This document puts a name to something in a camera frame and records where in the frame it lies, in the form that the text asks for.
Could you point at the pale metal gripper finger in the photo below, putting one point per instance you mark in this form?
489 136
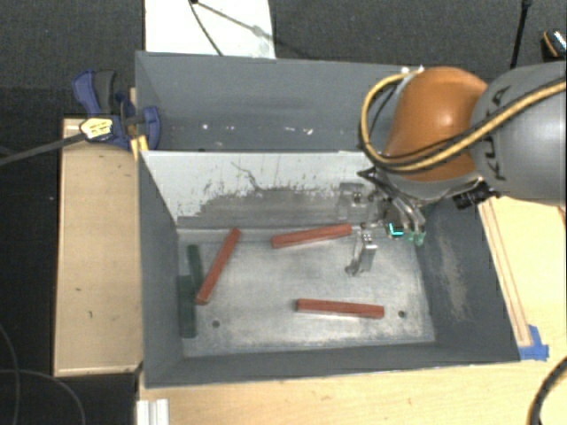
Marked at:
354 261
368 255

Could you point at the grey metal bin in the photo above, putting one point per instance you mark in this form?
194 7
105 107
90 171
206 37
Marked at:
310 281

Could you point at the red-brown flat block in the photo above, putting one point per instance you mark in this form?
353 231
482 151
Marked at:
218 267
340 308
310 236

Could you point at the dark green flat block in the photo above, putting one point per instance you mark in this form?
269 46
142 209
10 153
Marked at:
187 308

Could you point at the pale wood flat board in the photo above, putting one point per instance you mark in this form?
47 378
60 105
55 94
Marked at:
99 255

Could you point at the black cylinder on white bracket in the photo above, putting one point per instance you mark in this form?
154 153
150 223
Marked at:
470 198

